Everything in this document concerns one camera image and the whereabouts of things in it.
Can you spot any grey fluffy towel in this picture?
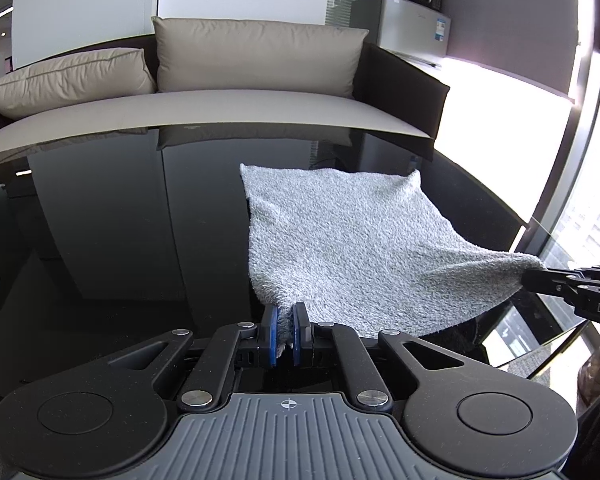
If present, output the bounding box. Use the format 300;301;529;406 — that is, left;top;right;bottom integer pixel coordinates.
240;165;543;344

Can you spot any dark sofa with beige seat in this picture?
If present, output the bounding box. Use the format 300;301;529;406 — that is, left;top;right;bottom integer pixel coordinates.
0;30;449;157

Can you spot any silver mini fridge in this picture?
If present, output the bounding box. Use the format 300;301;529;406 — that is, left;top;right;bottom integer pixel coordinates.
350;0;452;66

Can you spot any small beige side cushion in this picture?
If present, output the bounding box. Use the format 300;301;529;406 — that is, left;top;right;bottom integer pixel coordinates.
0;48;156;119

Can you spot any large beige back cushion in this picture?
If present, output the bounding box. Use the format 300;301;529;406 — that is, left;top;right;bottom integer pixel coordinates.
152;16;368;98

